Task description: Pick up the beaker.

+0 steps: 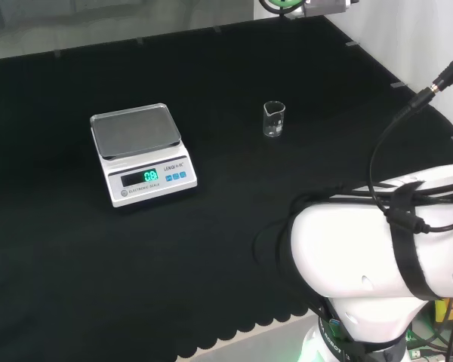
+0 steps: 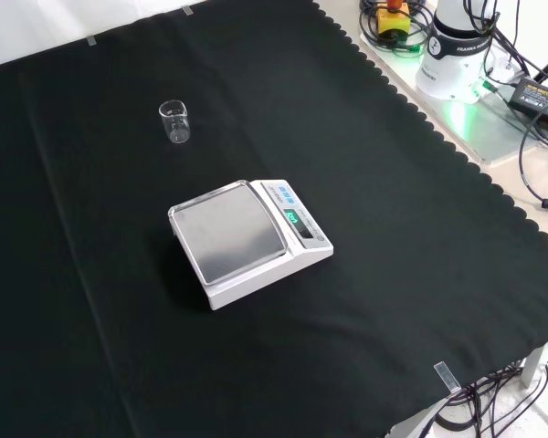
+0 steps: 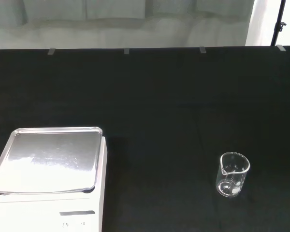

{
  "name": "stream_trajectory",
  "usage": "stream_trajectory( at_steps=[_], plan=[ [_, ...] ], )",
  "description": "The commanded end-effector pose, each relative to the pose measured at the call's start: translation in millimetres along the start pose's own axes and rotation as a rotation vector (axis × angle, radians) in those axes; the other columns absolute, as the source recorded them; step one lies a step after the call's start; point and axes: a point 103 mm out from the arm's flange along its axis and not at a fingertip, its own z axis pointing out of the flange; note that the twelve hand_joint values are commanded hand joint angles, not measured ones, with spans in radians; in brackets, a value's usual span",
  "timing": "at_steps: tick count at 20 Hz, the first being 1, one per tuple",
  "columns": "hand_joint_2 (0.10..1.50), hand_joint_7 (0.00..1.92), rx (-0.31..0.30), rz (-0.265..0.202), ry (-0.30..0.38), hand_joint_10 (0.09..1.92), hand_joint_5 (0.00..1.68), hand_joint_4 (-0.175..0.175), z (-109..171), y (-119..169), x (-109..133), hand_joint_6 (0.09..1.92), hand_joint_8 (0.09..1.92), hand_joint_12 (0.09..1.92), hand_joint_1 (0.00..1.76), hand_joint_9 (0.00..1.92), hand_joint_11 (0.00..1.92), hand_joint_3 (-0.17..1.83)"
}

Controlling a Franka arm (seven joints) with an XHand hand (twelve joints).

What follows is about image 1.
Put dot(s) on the small clear glass beaker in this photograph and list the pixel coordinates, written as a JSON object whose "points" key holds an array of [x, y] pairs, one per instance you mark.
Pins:
{"points": [[274, 120]]}

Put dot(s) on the black bench cloth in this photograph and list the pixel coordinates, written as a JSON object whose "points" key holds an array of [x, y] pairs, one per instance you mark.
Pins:
{"points": [[211, 245]]}

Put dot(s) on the white electronic balance steel pan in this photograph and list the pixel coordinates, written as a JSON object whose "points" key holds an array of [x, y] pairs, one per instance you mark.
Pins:
{"points": [[143, 162]]}

